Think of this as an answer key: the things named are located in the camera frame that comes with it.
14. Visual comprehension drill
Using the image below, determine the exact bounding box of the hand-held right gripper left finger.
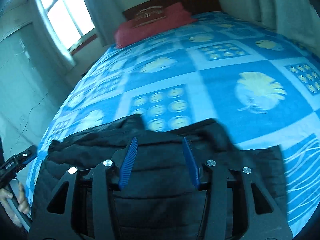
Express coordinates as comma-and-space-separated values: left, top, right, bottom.
30, 137, 138, 240

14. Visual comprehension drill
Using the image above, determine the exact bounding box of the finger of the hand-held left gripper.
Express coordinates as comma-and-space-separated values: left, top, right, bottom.
15, 145, 38, 170

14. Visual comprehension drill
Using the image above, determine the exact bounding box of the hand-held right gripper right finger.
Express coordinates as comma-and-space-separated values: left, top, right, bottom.
182, 137, 293, 240

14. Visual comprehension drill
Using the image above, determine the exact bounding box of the black quilted puffer jacket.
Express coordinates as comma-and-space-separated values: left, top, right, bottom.
31, 115, 287, 240

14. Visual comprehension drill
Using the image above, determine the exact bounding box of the person's left hand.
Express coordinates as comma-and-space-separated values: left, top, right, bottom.
0, 184, 31, 227

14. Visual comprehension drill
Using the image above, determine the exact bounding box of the white wardrobe with circle pattern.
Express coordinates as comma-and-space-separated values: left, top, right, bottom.
0, 22, 73, 160

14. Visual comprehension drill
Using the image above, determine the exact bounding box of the blue leaf-patterned bed sheet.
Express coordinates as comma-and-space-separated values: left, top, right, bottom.
26, 11, 320, 235

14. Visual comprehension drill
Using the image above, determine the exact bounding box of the pale curtain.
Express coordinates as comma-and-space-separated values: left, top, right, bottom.
77, 0, 114, 47
255, 0, 320, 39
32, 0, 77, 69

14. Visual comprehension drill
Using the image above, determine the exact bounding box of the red pillow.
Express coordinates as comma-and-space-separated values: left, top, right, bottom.
114, 2, 198, 49

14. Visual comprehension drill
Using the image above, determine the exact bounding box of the small brown printed cushion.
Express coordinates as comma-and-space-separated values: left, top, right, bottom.
132, 6, 168, 28

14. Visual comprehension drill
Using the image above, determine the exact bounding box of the dark wooden headboard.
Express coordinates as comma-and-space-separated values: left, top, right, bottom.
122, 0, 223, 22

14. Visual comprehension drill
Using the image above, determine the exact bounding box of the window with white frame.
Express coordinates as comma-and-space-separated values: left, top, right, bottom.
34, 0, 97, 53

